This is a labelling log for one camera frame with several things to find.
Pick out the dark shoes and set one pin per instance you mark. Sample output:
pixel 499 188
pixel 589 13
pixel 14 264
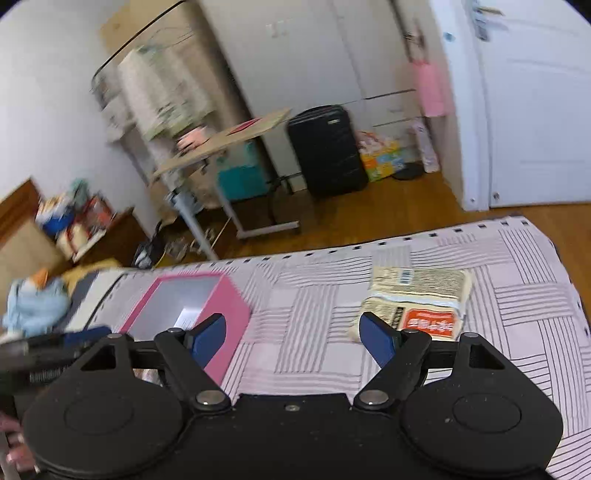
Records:
pixel 150 249

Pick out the wooden nightstand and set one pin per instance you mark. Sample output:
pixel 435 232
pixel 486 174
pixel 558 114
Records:
pixel 120 235

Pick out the black suitcase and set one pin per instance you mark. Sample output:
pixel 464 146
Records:
pixel 328 152

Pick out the pink paper bag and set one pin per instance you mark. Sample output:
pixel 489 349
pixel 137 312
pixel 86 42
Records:
pixel 429 90

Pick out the white paper sheet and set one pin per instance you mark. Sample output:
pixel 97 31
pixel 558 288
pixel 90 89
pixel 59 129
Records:
pixel 190 317

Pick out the large cream food packet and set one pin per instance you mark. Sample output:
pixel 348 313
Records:
pixel 415 295

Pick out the pink cardboard box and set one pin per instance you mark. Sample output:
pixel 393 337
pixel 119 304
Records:
pixel 233 323

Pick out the blue plush toy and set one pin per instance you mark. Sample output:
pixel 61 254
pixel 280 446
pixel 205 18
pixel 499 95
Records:
pixel 37 304

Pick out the white and pink package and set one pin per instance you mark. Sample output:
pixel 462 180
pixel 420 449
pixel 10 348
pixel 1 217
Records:
pixel 425 145

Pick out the teal shopping bag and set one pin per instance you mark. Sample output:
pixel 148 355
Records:
pixel 242 175

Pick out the red paper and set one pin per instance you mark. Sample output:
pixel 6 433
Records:
pixel 244 127

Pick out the cream and grey duvet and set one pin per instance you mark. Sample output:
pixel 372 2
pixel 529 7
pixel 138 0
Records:
pixel 92 295

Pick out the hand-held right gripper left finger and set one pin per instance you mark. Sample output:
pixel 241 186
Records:
pixel 207 341

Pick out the white wardrobe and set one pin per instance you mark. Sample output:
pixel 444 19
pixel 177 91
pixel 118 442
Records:
pixel 314 55

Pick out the yellow pillow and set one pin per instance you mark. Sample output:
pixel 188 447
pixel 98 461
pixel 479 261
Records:
pixel 87 270

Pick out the white fluffy coat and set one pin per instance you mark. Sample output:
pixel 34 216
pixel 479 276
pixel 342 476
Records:
pixel 161 92

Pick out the colourful carton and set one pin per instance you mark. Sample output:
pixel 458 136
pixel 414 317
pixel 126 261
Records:
pixel 381 157

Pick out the red snack bag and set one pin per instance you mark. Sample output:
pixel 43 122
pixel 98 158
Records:
pixel 99 212

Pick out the wooden headboard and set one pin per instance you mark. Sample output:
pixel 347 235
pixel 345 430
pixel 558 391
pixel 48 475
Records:
pixel 23 230

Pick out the person's left hand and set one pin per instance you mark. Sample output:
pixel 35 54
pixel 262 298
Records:
pixel 14 443

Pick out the white door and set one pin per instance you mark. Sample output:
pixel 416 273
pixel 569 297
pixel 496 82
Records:
pixel 531 115

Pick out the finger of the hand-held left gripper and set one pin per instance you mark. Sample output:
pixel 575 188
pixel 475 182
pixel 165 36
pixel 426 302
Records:
pixel 85 336

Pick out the wooden side table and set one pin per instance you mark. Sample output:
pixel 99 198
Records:
pixel 217 143

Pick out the black floor scale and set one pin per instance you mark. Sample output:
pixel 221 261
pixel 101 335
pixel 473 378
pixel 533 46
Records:
pixel 408 172

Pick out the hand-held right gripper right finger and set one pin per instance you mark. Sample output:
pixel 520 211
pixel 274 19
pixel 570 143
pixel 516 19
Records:
pixel 378 339

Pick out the pink tissue box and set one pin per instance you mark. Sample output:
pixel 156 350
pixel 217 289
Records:
pixel 193 138

